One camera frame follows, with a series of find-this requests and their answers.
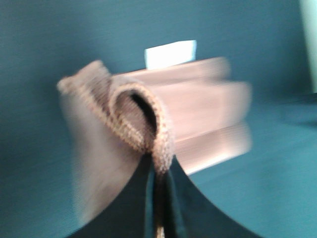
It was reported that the white plastic basket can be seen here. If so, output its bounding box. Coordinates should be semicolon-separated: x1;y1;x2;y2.
299;0;317;93

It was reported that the brown microfiber towel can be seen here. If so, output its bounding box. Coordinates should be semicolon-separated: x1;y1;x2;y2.
57;46;252;238

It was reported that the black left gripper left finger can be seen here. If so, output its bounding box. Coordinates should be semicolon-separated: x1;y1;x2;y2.
69;154;155;238

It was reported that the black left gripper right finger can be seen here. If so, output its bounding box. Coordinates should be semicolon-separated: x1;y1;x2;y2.
163;157;259;238

